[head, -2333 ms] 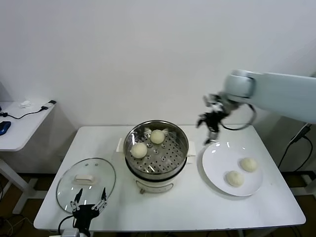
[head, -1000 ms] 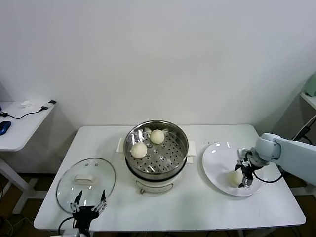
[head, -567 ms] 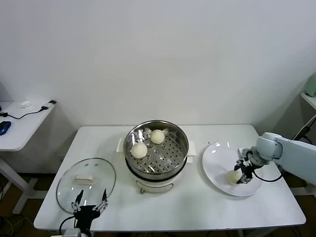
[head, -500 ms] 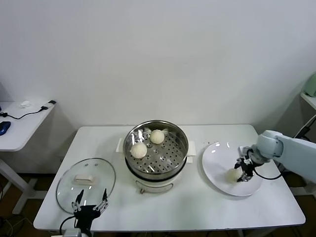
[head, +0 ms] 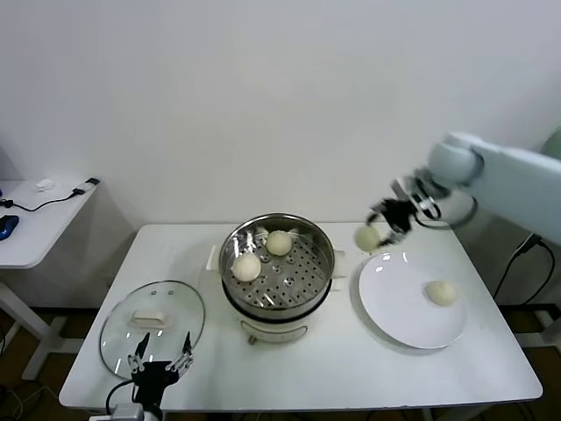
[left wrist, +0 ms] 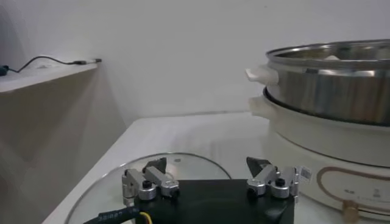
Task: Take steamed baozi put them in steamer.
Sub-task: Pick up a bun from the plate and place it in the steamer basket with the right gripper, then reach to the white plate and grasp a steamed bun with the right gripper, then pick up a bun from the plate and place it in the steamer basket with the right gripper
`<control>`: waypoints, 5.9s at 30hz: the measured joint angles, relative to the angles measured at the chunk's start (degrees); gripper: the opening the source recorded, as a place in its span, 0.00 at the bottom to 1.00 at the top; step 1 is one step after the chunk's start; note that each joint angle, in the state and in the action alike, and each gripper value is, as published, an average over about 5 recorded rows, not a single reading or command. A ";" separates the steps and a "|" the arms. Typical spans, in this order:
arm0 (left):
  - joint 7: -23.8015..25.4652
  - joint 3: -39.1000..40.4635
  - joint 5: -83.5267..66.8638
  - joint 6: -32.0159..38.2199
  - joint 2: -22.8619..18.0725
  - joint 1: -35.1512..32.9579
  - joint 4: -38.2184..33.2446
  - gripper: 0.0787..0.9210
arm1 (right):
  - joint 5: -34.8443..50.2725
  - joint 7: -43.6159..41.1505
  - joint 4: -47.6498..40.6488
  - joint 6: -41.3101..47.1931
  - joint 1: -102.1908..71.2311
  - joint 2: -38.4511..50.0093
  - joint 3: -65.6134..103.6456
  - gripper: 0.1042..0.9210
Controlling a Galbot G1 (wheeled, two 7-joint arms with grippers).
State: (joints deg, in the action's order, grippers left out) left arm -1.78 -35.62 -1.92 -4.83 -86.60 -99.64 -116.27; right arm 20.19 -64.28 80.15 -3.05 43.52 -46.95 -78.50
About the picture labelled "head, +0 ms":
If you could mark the glass pot lid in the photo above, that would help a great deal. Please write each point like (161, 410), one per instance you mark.
(175, 307)

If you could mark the stainless steel steamer basket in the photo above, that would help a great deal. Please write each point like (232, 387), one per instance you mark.
(298, 280)

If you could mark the pale green appliance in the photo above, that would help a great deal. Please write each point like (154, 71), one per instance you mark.
(556, 142)

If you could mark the white black adapter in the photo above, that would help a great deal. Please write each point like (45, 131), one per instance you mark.
(93, 182)

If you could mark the white steamed baozi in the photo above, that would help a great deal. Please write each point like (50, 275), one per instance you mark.
(367, 239)
(442, 293)
(246, 268)
(279, 242)

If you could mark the white side desk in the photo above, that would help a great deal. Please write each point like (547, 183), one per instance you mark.
(44, 237)

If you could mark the blue computer mouse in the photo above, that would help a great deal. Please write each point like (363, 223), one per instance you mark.
(9, 226)

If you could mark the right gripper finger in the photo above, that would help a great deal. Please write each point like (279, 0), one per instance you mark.
(376, 210)
(394, 237)

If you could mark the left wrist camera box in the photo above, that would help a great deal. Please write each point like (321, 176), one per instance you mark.
(127, 413)

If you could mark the white crumpled tissue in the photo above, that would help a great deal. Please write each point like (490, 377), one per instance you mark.
(46, 184)

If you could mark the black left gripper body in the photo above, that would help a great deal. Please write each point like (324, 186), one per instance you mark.
(153, 379)

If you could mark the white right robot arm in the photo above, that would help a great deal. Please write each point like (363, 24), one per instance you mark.
(504, 175)

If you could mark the white round plate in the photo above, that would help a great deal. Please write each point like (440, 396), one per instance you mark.
(394, 298)

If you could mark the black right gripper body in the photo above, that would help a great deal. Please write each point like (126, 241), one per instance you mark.
(399, 215)

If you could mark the white electric cooker pot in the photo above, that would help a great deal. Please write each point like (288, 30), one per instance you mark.
(271, 329)

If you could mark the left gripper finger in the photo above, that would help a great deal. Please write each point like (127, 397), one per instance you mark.
(138, 360)
(185, 357)

